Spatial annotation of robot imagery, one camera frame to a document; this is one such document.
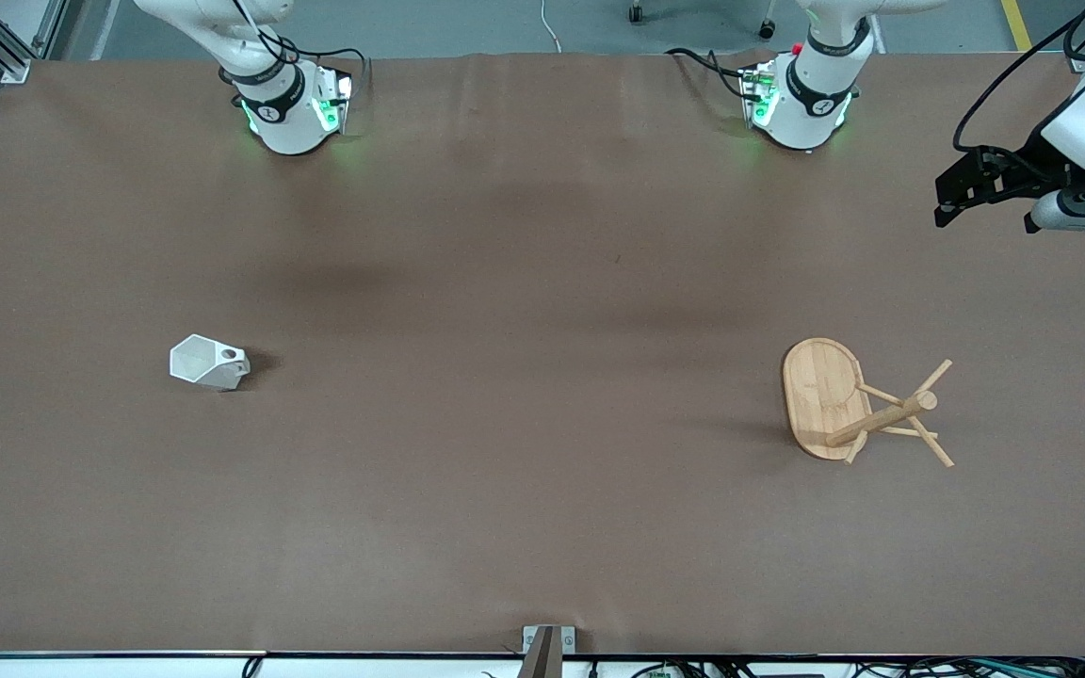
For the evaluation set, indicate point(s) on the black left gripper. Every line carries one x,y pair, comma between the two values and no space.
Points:
1030,163

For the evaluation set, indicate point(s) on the white faceted cup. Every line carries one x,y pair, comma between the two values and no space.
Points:
199,363

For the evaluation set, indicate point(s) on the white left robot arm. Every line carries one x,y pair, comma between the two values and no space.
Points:
801,104

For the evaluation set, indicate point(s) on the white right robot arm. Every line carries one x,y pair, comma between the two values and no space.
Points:
283,122

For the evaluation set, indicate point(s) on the wooden cup rack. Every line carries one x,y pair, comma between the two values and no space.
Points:
820,395

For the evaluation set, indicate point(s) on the brown table cover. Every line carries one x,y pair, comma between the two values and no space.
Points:
505,377

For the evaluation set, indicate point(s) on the metal camera bracket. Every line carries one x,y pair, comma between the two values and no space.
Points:
547,654

